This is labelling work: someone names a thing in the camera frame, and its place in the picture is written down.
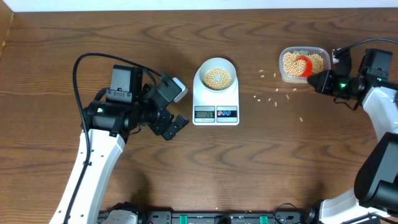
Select red measuring scoop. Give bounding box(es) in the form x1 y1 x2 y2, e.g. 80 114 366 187
296 56 313 77

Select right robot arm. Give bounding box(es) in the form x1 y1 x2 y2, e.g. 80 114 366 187
306 47 397 223

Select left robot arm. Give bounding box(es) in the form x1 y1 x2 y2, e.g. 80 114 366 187
51 65 189 223

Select white digital kitchen scale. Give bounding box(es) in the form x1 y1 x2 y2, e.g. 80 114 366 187
192 66 240 126

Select soybeans in bowl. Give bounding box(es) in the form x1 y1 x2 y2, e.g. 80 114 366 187
203 68 232 90

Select grey round bowl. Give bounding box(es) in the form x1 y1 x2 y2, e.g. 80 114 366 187
198 57 238 91

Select clear plastic container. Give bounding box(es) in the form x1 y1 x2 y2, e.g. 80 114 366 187
279 47 331 84

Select yellow soybeans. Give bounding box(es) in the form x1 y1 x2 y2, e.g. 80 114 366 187
282 52 324 77

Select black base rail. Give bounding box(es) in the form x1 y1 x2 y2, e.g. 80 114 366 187
96 202 307 224

